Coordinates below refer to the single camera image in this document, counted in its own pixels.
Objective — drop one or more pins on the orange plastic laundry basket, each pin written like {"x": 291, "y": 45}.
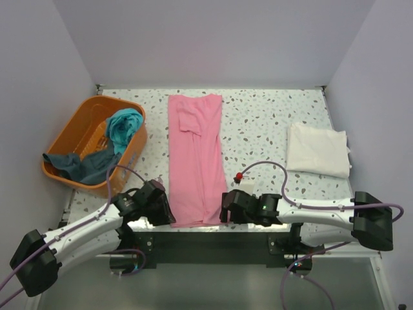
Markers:
{"x": 84, "y": 134}

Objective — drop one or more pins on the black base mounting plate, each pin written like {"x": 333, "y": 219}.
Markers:
{"x": 223, "y": 248}

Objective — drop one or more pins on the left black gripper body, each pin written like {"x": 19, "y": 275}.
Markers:
{"x": 146, "y": 208}

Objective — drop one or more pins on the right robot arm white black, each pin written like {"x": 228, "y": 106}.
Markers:
{"x": 362, "y": 218}

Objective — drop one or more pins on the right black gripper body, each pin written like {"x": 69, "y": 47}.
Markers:
{"x": 236, "y": 219}

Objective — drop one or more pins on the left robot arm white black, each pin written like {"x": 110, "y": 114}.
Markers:
{"x": 41, "y": 258}

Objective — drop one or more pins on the turquoise t shirt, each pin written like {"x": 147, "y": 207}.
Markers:
{"x": 121, "y": 128}

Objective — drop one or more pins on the dark teal t shirt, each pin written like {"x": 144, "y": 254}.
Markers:
{"x": 91, "y": 170}

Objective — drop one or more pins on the folded white t shirt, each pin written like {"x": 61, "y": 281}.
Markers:
{"x": 317, "y": 151}

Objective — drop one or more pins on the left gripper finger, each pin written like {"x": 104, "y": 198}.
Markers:
{"x": 159, "y": 212}
{"x": 157, "y": 187}

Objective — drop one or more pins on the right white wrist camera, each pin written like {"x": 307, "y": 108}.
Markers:
{"x": 244, "y": 183}

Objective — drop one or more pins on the pink t shirt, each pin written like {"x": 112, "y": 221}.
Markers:
{"x": 196, "y": 175}

